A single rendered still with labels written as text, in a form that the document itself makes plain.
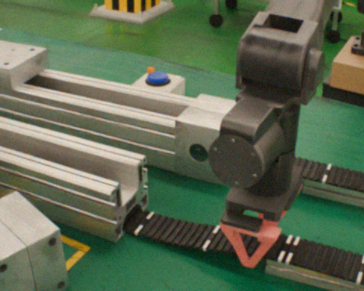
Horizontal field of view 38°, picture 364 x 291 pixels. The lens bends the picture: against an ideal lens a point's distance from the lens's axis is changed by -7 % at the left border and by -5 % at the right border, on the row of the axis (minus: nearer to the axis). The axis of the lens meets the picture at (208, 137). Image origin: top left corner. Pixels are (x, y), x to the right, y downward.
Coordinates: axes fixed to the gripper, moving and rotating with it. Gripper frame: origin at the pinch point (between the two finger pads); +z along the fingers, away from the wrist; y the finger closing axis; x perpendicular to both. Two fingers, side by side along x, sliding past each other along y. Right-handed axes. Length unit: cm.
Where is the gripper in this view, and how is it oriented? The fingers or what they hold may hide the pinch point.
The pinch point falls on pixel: (258, 242)
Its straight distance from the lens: 69.8
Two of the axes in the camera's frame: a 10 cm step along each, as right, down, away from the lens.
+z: -0.4, 8.7, 4.9
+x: 9.2, 2.2, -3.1
